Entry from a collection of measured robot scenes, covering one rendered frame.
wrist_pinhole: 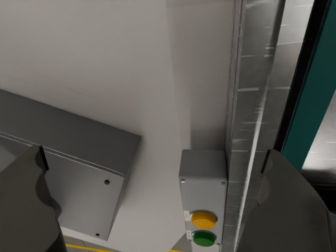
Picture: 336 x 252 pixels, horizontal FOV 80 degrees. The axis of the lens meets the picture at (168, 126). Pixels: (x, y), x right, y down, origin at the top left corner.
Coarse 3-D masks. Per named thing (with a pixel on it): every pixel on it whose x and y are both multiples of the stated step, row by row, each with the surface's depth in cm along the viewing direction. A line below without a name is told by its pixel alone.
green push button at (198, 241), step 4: (196, 232) 38; (200, 232) 38; (204, 232) 37; (196, 236) 37; (200, 236) 37; (204, 236) 37; (208, 236) 37; (212, 236) 38; (196, 240) 38; (200, 240) 38; (204, 240) 37; (208, 240) 37; (212, 240) 37; (200, 244) 39; (204, 244) 38; (208, 244) 38; (212, 244) 38
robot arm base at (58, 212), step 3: (51, 198) 40; (48, 201) 39; (51, 201) 40; (54, 201) 40; (48, 204) 39; (51, 204) 40; (54, 204) 40; (57, 204) 41; (54, 207) 40; (57, 207) 41; (57, 210) 41; (60, 210) 43; (57, 213) 42; (60, 213) 44; (57, 216) 42
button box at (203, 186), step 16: (192, 160) 31; (208, 160) 31; (224, 160) 30; (192, 176) 29; (208, 176) 28; (224, 176) 28; (192, 192) 31; (208, 192) 30; (224, 192) 29; (192, 208) 33; (208, 208) 33; (224, 208) 32; (192, 224) 37; (192, 240) 41
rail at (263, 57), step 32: (256, 0) 15; (288, 0) 14; (256, 32) 16; (288, 32) 16; (256, 64) 18; (288, 64) 17; (256, 96) 19; (224, 128) 34; (256, 128) 22; (256, 160) 24; (256, 192) 28; (224, 224) 35
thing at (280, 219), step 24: (264, 168) 12; (288, 168) 10; (264, 192) 9; (288, 192) 9; (312, 192) 9; (264, 216) 7; (288, 216) 8; (312, 216) 8; (240, 240) 7; (264, 240) 7; (288, 240) 7; (312, 240) 7
